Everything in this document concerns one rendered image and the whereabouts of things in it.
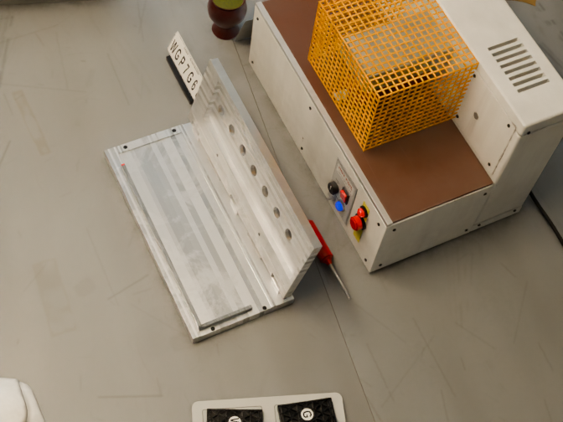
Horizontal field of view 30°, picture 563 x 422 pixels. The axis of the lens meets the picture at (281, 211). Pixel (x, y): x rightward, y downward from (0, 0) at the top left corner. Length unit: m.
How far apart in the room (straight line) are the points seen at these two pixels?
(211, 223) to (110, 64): 0.44
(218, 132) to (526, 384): 0.75
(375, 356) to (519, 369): 0.27
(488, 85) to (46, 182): 0.87
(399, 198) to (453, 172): 0.12
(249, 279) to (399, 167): 0.35
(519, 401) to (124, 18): 1.15
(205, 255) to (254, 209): 0.13
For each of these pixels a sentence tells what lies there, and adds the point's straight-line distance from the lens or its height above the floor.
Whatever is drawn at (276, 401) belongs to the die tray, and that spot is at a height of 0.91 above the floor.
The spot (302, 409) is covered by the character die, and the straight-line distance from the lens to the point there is 1.89.
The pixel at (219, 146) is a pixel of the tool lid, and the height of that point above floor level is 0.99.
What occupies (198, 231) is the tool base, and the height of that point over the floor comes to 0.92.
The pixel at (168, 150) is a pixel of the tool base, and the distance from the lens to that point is 2.12.
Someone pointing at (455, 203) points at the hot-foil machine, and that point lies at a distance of 1.95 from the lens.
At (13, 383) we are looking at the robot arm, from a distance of 1.22.
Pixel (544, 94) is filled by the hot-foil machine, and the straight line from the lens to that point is 1.87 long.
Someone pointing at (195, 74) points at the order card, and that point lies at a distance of 2.19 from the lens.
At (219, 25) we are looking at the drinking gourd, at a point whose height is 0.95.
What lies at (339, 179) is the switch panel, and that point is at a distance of 1.99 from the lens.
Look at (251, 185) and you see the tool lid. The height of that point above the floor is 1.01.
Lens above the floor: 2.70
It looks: 60 degrees down
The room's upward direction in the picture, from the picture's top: 11 degrees clockwise
